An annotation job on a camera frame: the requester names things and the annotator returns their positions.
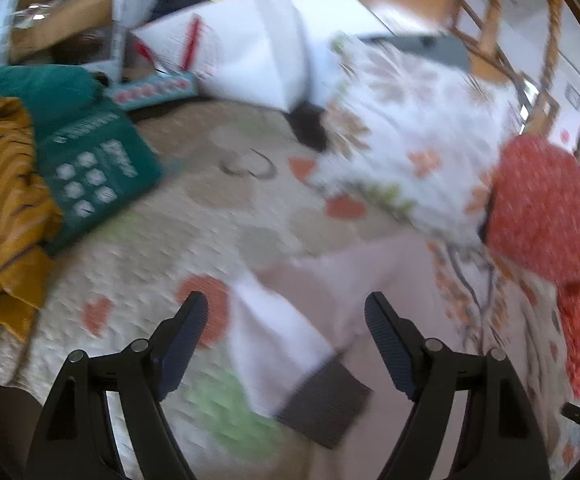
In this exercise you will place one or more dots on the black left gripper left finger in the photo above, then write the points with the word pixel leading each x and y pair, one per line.
pixel 74 436

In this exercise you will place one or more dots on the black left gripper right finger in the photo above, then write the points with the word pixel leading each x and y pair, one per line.
pixel 478 399

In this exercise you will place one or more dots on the orange tiger-striped cloth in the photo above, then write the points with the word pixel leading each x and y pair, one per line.
pixel 29 219

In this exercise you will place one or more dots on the red floral pillow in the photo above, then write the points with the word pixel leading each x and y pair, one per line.
pixel 534 214

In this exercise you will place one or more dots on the green printed package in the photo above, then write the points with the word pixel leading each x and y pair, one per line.
pixel 88 151

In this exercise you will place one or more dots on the quilted patchwork bedspread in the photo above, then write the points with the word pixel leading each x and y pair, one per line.
pixel 286 381

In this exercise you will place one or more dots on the white floral pillow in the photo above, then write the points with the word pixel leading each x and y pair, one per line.
pixel 416 137

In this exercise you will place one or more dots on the light blue dotted box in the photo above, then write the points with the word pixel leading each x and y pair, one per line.
pixel 153 90

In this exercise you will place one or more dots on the cardboard box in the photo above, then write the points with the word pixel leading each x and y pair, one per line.
pixel 56 23

